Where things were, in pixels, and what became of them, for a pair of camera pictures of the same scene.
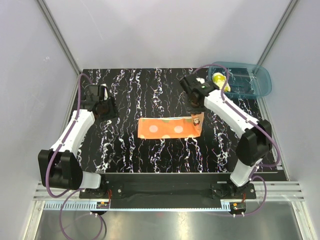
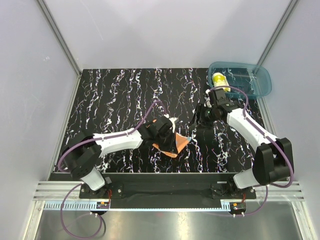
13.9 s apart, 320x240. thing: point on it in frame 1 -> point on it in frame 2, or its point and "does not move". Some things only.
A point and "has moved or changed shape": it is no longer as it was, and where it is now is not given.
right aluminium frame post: x=288 y=10 does not move
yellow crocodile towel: x=219 y=79 does not move
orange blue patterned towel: x=173 y=127 has moved or changed shape
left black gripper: x=113 y=113 -> x=171 y=147
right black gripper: x=194 y=111 -> x=199 y=110
